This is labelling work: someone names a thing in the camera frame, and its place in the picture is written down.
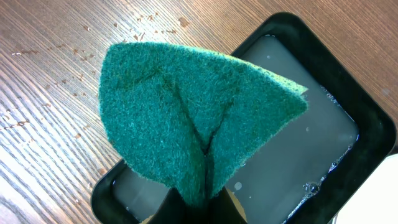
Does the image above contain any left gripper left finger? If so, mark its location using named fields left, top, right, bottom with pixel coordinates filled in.
left=147, top=188, right=192, bottom=224

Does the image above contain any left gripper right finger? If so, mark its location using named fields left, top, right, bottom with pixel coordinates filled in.
left=205, top=187, right=247, bottom=224

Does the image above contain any green yellow sponge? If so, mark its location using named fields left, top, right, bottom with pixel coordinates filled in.
left=99, top=42, right=308, bottom=207

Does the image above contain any light blue plate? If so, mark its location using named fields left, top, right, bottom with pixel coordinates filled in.
left=331, top=154, right=397, bottom=224

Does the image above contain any black rectangular sponge tray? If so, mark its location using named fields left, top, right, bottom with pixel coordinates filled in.
left=91, top=12, right=397, bottom=223

